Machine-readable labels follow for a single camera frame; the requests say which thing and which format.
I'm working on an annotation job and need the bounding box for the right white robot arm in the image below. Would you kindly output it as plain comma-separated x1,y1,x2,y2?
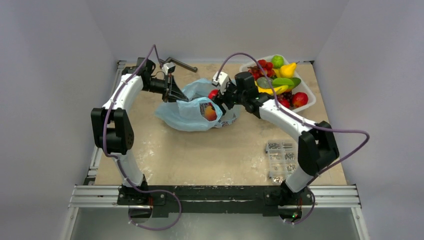
212,71,340,204

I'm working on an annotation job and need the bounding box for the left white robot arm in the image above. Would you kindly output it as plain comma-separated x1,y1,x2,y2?
90,57,188,205

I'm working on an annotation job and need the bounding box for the fake peach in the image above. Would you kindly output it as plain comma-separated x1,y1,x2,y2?
199,103,217,122

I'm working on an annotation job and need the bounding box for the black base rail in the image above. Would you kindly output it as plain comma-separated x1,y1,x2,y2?
117,185,313,220

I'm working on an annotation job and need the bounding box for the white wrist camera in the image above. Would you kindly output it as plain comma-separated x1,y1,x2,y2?
161,62,176,76
211,71,231,93

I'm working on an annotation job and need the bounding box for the aluminium frame rail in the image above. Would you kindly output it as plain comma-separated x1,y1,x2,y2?
68,185,370,240

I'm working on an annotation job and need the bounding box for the light blue plastic bag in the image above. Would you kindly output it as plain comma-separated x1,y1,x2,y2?
155,78,241,132

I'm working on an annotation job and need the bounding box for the yellow fake banana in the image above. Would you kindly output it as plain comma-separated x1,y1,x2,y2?
255,82,289,96

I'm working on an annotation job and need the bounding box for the grey-green fake fruit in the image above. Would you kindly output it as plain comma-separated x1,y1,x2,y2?
256,76,271,89

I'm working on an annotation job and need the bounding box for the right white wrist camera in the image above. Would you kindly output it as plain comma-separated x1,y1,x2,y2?
211,71,231,93

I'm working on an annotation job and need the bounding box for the small red fake fruit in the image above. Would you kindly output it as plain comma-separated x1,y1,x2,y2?
278,98,291,109

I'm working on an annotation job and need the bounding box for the yellow fake pear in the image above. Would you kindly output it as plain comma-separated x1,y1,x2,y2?
279,62,297,78

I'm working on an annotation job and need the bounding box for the clear screw organizer box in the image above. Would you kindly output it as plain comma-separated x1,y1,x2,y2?
264,140,298,185

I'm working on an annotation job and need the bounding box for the red fake apple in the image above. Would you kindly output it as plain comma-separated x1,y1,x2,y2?
291,92,309,108
207,89,219,100

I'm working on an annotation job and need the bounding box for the green fake mango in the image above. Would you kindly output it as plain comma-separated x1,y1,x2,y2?
272,77,302,92

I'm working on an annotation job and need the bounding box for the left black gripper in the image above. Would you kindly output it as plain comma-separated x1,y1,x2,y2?
141,73,189,103

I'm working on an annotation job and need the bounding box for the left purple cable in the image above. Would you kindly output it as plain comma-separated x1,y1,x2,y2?
101,44,183,232

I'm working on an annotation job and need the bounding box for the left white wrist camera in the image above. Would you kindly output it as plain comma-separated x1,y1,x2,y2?
161,62,176,76

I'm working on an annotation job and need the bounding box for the dark purple grape bunch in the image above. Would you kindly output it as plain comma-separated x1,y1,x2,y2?
277,91,293,104

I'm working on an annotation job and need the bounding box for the dark metal crank handle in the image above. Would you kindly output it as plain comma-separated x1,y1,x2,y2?
158,57,198,73

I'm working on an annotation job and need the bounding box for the green fake lime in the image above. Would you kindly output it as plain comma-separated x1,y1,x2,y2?
271,55,285,69

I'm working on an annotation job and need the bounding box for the red fake grape bunch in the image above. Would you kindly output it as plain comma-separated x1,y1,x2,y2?
247,59,276,80

